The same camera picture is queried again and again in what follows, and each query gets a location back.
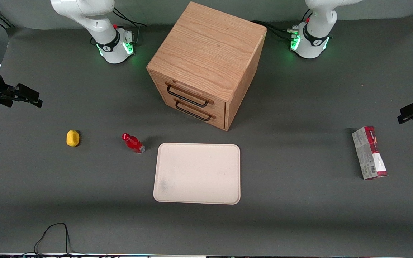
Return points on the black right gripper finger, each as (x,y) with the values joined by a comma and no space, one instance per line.
(34,103)
(27,91)

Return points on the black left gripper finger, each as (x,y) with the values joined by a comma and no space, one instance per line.
(412,106)
(409,116)

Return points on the red coke bottle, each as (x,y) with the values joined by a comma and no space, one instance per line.
(133,143)

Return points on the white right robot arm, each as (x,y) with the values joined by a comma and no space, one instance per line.
(110,44)

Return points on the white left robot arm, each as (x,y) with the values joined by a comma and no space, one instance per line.
(312,44)

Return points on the beige plastic tray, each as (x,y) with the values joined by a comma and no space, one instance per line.
(197,173)

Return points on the yellow lemon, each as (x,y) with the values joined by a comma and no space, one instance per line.
(72,138)

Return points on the grey and red carton box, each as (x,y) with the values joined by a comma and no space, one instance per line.
(370,154)

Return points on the wooden two-drawer cabinet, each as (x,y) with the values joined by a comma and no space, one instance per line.
(206,53)

